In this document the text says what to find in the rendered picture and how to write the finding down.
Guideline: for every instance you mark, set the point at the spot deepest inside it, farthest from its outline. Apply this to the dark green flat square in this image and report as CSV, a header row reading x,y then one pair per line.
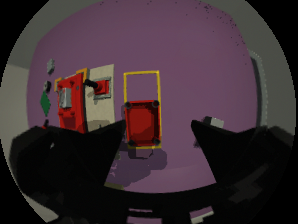
x,y
45,102

